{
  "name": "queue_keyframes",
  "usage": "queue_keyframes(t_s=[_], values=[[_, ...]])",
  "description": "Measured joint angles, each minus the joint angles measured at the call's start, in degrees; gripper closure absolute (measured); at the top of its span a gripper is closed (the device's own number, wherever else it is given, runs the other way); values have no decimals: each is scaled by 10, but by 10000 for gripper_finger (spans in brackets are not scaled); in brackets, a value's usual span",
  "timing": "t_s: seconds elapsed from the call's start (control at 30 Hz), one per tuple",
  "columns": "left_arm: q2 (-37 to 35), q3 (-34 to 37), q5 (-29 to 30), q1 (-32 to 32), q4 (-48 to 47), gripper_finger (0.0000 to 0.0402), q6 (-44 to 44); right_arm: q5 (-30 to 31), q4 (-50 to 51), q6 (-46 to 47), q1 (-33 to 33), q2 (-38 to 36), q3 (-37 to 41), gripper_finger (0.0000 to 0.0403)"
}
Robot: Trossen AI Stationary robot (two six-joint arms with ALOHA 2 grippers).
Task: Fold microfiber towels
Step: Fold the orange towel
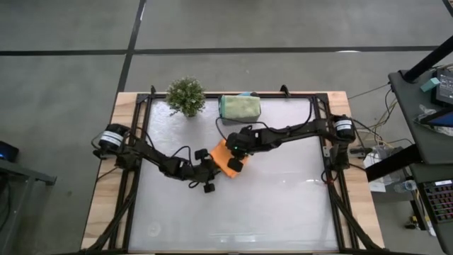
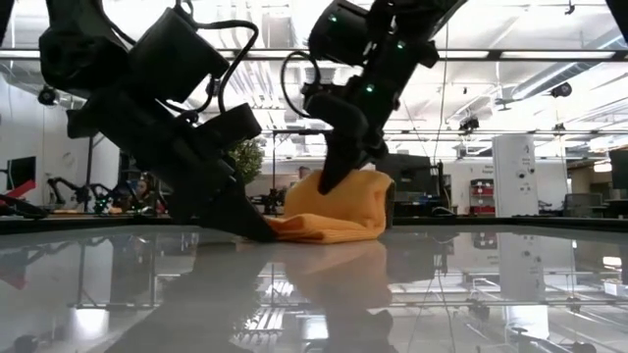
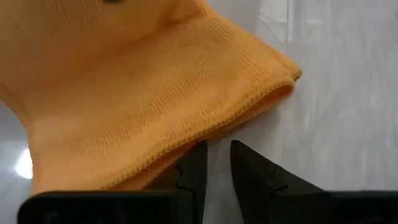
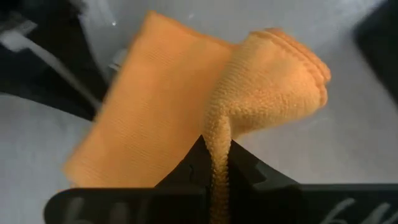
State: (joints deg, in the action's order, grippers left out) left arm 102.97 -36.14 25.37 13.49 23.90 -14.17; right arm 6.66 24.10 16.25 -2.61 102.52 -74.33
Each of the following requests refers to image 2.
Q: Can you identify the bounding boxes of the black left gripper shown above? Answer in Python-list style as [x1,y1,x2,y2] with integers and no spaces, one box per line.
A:
[66,87,279,244]

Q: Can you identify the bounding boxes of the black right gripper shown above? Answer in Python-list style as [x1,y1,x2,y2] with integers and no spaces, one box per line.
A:
[317,87,401,196]

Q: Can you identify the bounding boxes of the orange microfiber towel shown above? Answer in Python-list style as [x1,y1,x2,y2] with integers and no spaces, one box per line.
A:
[264,169,396,245]

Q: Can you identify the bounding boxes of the artificial plant in black pot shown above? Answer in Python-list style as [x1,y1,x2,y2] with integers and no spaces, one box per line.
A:
[227,138,265,186]

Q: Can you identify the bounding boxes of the large dark monitor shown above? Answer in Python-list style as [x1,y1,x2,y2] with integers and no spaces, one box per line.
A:
[376,154,445,217]

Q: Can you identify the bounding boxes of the white column with sensors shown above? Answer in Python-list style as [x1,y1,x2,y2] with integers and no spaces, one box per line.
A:
[492,134,539,212]

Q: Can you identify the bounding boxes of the black beam with light strips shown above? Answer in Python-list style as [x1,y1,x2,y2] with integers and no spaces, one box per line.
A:
[0,47,628,62]

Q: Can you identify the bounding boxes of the red object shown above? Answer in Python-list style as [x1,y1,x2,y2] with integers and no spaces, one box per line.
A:
[0,178,38,200]

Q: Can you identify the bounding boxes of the black monitor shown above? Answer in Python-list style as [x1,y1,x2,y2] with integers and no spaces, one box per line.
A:
[7,156,37,190]
[609,149,628,191]

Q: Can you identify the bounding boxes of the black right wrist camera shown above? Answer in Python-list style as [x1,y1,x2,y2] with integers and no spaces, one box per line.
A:
[300,82,370,141]

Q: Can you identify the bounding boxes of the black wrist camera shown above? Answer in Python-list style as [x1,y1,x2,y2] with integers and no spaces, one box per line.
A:
[300,82,370,141]
[189,101,264,152]

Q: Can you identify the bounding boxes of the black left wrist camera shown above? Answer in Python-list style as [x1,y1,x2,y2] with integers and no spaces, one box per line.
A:
[189,101,264,152]

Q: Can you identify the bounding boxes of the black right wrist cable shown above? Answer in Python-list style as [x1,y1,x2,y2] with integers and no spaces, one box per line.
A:
[280,50,324,120]

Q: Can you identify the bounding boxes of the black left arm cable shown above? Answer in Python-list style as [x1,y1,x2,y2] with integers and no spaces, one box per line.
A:
[161,0,261,118]

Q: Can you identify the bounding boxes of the black table frame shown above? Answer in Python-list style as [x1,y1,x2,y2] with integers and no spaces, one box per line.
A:
[0,213,628,235]

